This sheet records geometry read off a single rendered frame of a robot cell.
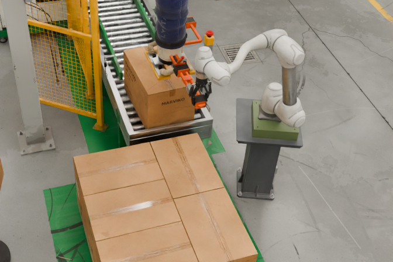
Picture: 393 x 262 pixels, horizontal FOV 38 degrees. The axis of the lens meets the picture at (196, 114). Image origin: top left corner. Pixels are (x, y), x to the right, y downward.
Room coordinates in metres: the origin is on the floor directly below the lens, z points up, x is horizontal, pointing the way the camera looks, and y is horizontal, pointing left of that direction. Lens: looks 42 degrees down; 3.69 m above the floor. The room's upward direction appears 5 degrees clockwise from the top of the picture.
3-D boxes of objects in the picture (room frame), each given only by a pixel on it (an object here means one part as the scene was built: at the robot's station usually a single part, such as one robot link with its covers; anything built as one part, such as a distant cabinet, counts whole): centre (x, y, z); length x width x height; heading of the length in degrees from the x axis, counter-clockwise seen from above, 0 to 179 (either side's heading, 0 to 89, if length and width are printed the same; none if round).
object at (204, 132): (3.31, 0.19, 0.48); 0.70 x 0.03 x 0.15; 113
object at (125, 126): (4.26, 0.95, 0.50); 2.31 x 0.05 x 0.19; 23
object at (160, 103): (3.61, 0.33, 0.75); 0.60 x 0.40 x 0.40; 27
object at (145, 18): (4.82, 0.54, 0.60); 1.60 x 0.10 x 0.09; 23
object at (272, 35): (3.20, -0.47, 1.59); 0.18 x 0.14 x 0.13; 127
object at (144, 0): (4.51, 0.35, 0.50); 2.31 x 0.05 x 0.19; 23
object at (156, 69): (3.38, 0.32, 1.16); 0.34 x 0.10 x 0.05; 24
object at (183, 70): (3.19, 0.13, 1.27); 0.10 x 0.08 x 0.06; 114
